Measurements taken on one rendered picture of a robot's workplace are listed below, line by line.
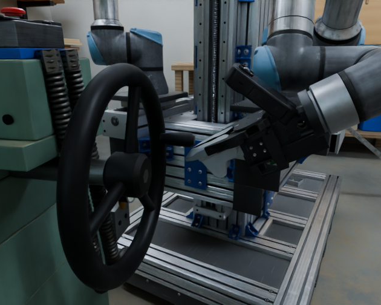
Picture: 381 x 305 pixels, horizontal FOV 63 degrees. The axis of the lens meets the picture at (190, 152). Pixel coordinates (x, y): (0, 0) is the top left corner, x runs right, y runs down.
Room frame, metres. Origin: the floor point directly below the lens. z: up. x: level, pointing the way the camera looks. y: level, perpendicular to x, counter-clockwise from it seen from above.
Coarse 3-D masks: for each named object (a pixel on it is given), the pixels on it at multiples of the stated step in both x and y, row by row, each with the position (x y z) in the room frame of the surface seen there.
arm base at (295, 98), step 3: (282, 93) 0.90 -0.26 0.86; (285, 93) 0.90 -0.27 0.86; (288, 93) 0.91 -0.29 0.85; (291, 93) 0.91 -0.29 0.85; (294, 93) 0.91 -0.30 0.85; (297, 93) 0.91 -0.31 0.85; (285, 96) 0.90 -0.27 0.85; (288, 96) 0.91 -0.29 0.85; (291, 96) 0.91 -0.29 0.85; (294, 96) 0.91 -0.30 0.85; (297, 96) 0.91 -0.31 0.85; (291, 99) 0.90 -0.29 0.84; (294, 99) 0.90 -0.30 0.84; (297, 99) 0.91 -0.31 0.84; (252, 102) 0.97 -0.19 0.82; (294, 102) 0.90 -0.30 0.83; (297, 102) 0.91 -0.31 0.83; (300, 102) 0.92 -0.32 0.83; (297, 105) 0.91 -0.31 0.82
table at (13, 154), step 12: (0, 144) 0.33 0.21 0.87; (12, 144) 0.33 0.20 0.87; (24, 144) 0.33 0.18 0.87; (36, 144) 0.34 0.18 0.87; (48, 144) 0.36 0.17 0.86; (0, 156) 0.33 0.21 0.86; (12, 156) 0.32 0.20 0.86; (24, 156) 0.32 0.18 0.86; (36, 156) 0.34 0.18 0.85; (48, 156) 0.36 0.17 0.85; (0, 168) 0.33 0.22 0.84; (12, 168) 0.33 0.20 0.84; (24, 168) 0.32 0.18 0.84
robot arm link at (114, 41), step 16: (96, 0) 1.16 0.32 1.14; (112, 0) 1.17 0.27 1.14; (96, 16) 1.16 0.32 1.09; (112, 16) 1.16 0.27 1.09; (96, 32) 1.14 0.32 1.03; (112, 32) 1.14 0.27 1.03; (96, 48) 1.12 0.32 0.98; (112, 48) 1.14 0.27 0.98; (96, 64) 1.17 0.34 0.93; (112, 64) 1.17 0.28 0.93
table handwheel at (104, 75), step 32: (128, 64) 0.40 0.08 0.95; (96, 96) 0.31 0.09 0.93; (128, 96) 0.42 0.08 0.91; (96, 128) 0.29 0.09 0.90; (128, 128) 0.40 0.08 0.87; (160, 128) 0.50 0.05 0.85; (64, 160) 0.26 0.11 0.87; (96, 160) 0.40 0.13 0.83; (128, 160) 0.37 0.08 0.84; (160, 160) 0.50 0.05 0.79; (64, 192) 0.25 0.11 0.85; (128, 192) 0.36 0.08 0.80; (160, 192) 0.49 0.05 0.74; (64, 224) 0.25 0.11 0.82; (96, 224) 0.29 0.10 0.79; (96, 256) 0.27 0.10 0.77; (128, 256) 0.37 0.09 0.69; (96, 288) 0.28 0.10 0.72
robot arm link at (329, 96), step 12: (324, 84) 0.42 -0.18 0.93; (336, 84) 0.41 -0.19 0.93; (312, 96) 0.42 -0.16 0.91; (324, 96) 0.40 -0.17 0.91; (336, 96) 0.40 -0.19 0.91; (348, 96) 0.39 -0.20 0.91; (324, 108) 0.40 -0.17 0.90; (336, 108) 0.39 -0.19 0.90; (348, 108) 0.39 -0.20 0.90; (324, 120) 0.40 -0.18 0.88; (336, 120) 0.40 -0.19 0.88; (348, 120) 0.40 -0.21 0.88; (336, 132) 0.41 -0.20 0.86
